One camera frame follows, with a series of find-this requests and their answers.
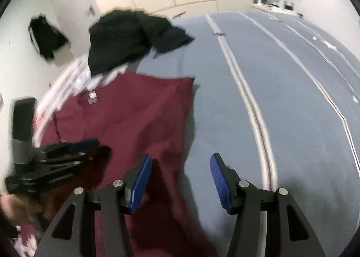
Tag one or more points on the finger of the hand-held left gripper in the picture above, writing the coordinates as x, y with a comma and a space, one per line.
81, 144
92, 154

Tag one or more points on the blue-grey striped bed sheet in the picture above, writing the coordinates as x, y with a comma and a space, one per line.
281, 91

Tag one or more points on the dark small box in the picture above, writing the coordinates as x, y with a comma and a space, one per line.
288, 5

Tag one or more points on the white door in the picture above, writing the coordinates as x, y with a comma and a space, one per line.
67, 6

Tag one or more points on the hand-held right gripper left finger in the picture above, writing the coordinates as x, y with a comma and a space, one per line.
140, 183

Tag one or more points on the white grey striped cloth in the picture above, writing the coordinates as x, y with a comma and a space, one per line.
73, 76

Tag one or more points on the person's left hand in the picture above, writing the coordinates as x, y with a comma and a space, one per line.
19, 206

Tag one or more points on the black garment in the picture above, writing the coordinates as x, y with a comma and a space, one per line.
123, 40

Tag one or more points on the black hanging bag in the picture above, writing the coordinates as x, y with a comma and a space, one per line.
45, 37

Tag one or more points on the maroon printed t-shirt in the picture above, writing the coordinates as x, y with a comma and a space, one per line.
135, 121

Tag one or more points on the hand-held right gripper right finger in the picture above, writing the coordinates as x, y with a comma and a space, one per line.
220, 183

